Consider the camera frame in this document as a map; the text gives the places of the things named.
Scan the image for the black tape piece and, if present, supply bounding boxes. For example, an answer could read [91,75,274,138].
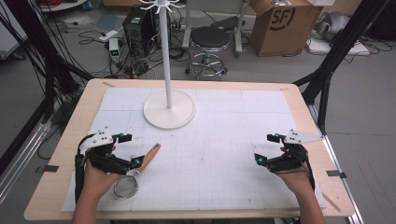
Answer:
[325,169,347,179]
[34,164,60,175]

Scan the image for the aluminium rail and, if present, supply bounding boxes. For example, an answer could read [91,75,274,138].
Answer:
[0,119,53,204]
[307,103,364,224]

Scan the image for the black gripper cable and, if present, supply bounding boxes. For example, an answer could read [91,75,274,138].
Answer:
[304,151,317,191]
[74,133,96,204]

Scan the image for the white grid mat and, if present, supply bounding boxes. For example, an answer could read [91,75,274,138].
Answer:
[61,86,328,213]

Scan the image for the white hook stand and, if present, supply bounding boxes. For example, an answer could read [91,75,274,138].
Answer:
[138,0,197,131]

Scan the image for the black metal stand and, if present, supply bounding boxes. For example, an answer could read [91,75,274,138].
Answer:
[291,0,390,135]
[0,0,95,124]

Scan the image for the person's left hand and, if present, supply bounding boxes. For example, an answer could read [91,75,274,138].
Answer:
[80,144,121,201]

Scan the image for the white power strip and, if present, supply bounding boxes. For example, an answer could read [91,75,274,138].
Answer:
[98,29,120,43]

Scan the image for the white device with green display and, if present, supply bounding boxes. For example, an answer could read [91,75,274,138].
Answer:
[108,37,121,63]

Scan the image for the black round stool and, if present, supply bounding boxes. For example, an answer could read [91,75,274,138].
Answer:
[185,25,232,82]

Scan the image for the black computer tower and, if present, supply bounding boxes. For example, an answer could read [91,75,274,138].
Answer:
[121,5,157,58]

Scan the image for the person's right hand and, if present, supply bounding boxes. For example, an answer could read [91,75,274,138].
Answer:
[275,146,316,197]

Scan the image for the white round table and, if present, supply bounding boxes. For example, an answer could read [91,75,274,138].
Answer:
[38,0,89,13]

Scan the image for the white flat board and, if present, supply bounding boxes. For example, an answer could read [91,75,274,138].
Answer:
[305,36,372,57]

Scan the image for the brown cardboard box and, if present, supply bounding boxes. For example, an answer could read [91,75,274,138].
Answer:
[249,0,325,58]

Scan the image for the wooden-handled mesh strainer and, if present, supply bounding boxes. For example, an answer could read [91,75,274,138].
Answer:
[112,142,163,201]

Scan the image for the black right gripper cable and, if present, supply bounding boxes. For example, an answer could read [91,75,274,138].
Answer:
[304,151,317,191]

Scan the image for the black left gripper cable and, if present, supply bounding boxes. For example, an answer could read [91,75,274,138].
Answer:
[74,133,96,204]

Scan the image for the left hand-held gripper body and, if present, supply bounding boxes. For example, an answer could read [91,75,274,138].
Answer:
[79,125,132,176]

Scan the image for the grey bag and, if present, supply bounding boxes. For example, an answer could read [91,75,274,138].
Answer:
[313,11,352,44]

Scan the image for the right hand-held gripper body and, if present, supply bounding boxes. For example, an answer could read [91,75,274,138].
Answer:
[266,128,325,174]

